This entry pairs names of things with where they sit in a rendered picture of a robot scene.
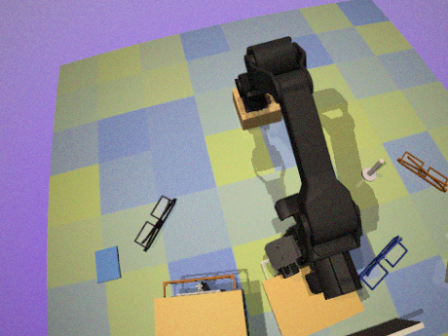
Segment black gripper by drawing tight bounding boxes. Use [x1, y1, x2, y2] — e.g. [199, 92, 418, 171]
[274, 193, 322, 295]

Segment dark brown flat panel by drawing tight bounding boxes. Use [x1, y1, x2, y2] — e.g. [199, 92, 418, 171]
[349, 318, 425, 336]

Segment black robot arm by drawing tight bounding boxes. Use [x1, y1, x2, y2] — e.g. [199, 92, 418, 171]
[235, 36, 363, 300]

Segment black-framed clear glasses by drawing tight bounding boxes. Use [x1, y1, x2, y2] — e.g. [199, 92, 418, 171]
[134, 196, 176, 252]

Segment blue flat slab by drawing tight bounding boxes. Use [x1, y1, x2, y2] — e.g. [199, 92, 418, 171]
[94, 246, 121, 283]

